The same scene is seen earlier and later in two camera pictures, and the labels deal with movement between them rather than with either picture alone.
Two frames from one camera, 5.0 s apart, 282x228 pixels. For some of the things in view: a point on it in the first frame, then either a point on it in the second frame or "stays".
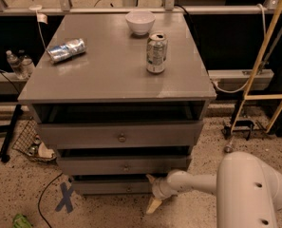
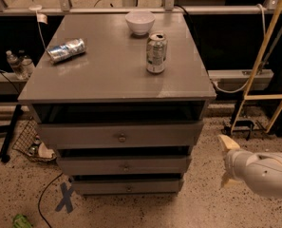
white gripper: [159, 187] -> [235, 163]
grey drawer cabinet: [120, 97] stays
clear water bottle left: [15, 65] stays
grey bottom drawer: [112, 187] stays
